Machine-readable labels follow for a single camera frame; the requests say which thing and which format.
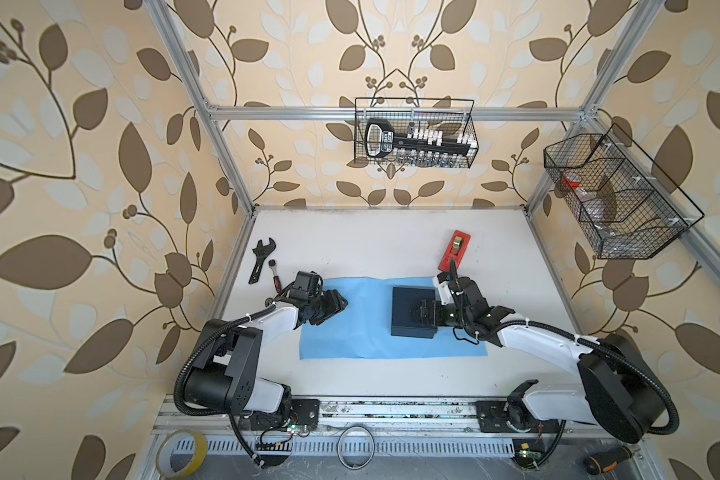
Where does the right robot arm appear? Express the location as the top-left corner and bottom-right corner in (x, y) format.
(392, 273), (680, 444)

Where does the dark navy gift box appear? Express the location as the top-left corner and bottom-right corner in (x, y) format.
(391, 286), (438, 339)

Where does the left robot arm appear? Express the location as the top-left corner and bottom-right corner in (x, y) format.
(173, 271), (349, 429)

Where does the orange black screwdriver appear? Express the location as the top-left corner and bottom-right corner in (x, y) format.
(582, 446), (641, 476)

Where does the yellow tape roll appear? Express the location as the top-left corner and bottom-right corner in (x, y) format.
(155, 430), (209, 479)

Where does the light blue wrapping paper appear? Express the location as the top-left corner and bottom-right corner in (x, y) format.
(299, 277), (487, 360)

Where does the red tape dispenser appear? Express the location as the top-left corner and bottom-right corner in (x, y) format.
(438, 230), (471, 272)

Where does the black adjustable wrench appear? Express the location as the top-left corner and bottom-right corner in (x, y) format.
(248, 238), (276, 284)

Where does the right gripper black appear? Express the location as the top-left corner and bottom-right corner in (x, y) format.
(410, 298), (471, 329)

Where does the wire basket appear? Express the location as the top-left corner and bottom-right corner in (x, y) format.
(354, 96), (479, 169)
(543, 124), (704, 260)

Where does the back wire basket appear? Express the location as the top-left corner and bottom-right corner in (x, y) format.
(354, 96), (479, 169)

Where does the red white object in basket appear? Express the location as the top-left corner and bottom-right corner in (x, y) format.
(560, 171), (582, 191)

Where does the black socket set tool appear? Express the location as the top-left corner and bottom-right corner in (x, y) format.
(361, 118), (478, 160)

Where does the right wire basket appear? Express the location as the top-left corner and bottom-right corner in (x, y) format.
(543, 124), (704, 260)

